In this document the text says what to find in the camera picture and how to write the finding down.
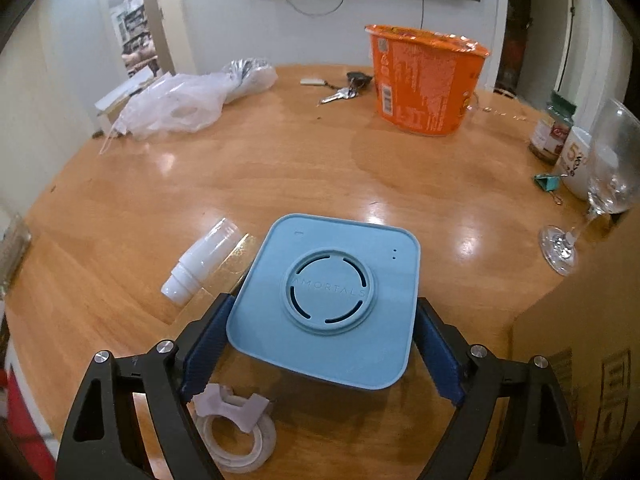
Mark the wine glass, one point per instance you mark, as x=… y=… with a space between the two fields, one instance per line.
x=600 y=170

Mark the green binder clip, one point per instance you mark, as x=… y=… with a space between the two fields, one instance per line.
x=547 y=182

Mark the cardboard box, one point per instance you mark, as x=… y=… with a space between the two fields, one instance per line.
x=575 y=350

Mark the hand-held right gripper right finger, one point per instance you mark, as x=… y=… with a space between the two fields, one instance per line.
x=440 y=360

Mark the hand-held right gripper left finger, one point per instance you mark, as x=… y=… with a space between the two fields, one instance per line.
x=202 y=355

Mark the grey plastic bag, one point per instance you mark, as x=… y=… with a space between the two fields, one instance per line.
x=250 y=77

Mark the orange instant noodle bowl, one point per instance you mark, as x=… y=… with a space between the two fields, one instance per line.
x=425 y=80

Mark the glass jar with green lid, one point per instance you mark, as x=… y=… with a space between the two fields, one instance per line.
x=550 y=130

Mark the light blue square device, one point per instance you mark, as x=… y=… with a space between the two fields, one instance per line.
x=325 y=305

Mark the white tape roll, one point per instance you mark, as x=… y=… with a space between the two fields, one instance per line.
x=235 y=435

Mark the white paper box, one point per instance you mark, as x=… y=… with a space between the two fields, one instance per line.
x=117 y=97

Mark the clear plastic bag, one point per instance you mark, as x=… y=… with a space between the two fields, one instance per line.
x=165 y=105

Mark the white small bottle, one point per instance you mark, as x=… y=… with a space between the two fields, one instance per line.
x=200 y=265

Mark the white key fob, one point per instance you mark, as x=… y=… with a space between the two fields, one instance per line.
x=312 y=81

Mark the bunch of keys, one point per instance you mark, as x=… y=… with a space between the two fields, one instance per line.
x=345 y=92

